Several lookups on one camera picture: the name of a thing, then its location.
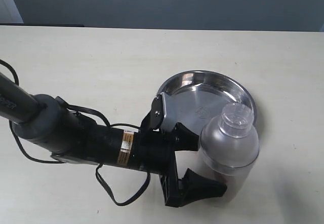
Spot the round stainless steel tray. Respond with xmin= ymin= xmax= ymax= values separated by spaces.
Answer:
xmin=156 ymin=70 xmax=257 ymax=135

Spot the black cable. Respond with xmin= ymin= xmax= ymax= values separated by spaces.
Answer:
xmin=0 ymin=59 xmax=152 ymax=206

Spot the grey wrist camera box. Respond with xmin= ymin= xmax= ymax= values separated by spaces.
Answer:
xmin=161 ymin=92 xmax=178 ymax=132

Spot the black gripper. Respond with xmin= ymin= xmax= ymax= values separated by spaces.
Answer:
xmin=131 ymin=122 xmax=227 ymax=207

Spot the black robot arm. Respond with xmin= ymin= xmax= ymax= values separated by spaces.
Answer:
xmin=1 ymin=76 xmax=227 ymax=207

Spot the clear plastic shaker bottle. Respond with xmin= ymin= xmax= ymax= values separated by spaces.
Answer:
xmin=197 ymin=103 xmax=260 ymax=204

